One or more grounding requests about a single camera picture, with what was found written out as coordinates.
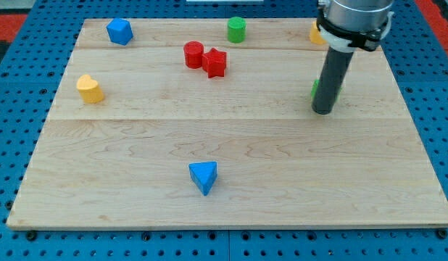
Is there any green block behind rod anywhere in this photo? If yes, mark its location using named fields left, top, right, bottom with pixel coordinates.
left=310, top=79, right=342, bottom=102

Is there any red cylinder block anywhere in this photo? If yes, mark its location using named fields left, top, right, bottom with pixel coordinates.
left=183, top=41, right=204, bottom=69

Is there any light wooden board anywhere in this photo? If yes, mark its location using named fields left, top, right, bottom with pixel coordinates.
left=7, top=19, right=448, bottom=231

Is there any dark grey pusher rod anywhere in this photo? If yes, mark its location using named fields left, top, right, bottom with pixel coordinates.
left=311, top=47, right=353, bottom=115

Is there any blue triangle block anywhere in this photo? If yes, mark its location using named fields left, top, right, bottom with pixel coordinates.
left=188, top=162, right=217, bottom=196

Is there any blue cube block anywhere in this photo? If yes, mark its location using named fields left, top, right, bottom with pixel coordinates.
left=106, top=18, right=133, bottom=46

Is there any yellow block behind arm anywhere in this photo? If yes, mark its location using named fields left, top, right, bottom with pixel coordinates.
left=309, top=21, right=326, bottom=45

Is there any red star block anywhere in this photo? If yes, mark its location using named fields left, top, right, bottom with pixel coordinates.
left=202, top=48, right=227, bottom=78

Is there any yellow heart block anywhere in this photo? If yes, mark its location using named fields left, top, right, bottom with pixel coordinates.
left=76, top=74, right=104, bottom=104

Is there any green cylinder block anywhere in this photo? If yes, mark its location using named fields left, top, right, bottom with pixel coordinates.
left=227, top=17, right=246, bottom=44

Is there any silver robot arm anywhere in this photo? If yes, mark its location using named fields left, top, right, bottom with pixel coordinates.
left=316, top=0, right=394, bottom=53

